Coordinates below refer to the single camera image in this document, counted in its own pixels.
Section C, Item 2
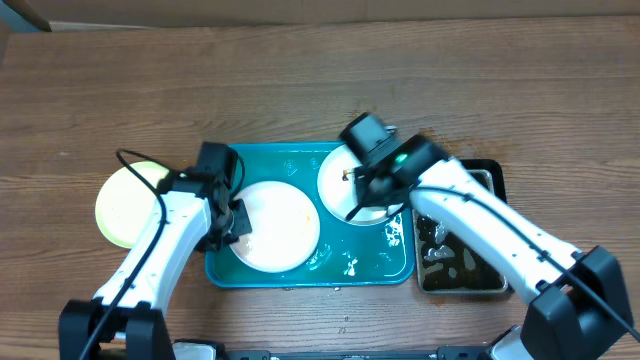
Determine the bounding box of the yellow-green plate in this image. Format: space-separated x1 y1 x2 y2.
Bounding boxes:
94 167 156 249

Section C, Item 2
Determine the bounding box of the white plate bottom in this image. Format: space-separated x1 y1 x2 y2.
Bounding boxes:
231 181 320 273

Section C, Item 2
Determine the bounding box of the black outer tray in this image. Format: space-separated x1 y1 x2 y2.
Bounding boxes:
412 158 512 295

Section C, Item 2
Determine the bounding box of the metal pan with dirty water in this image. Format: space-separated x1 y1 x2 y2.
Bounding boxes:
414 168 508 294

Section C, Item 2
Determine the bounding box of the white plate top right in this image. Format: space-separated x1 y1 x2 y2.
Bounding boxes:
317 145 401 226

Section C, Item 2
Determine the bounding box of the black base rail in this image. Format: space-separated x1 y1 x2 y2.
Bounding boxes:
172 339 506 360

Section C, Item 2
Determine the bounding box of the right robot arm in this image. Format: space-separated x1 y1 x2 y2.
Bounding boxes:
340 132 639 359

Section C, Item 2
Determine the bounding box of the white plate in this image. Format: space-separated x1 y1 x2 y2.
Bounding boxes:
231 181 320 273
317 145 401 226

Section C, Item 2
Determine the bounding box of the teal plastic tray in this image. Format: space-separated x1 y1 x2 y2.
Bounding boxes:
204 141 415 288

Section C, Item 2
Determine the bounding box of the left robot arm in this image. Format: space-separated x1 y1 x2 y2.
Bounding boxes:
58 170 250 359

